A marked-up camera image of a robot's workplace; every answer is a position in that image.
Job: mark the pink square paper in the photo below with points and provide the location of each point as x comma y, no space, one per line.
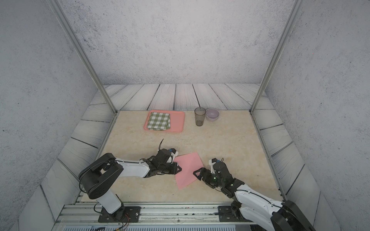
188,163

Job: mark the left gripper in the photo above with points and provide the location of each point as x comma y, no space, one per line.
175,165

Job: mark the translucent grey plastic cup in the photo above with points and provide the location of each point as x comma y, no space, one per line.
200,113

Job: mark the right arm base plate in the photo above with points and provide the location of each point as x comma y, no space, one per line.
230,214

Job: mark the aluminium front rail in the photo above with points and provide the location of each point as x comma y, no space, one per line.
153,216

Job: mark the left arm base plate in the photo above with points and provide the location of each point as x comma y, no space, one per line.
123,215

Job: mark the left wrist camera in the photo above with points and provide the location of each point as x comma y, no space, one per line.
173,155

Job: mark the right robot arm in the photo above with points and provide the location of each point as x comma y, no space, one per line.
248,204

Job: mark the green checkered cloth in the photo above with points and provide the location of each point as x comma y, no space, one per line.
159,121

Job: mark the pink plastic tray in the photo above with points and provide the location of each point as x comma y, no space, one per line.
177,120

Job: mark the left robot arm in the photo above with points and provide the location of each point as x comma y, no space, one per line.
98,178

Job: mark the small lavender bowl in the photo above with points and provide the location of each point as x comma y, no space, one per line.
212,114

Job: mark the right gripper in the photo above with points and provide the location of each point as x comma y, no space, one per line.
205,179

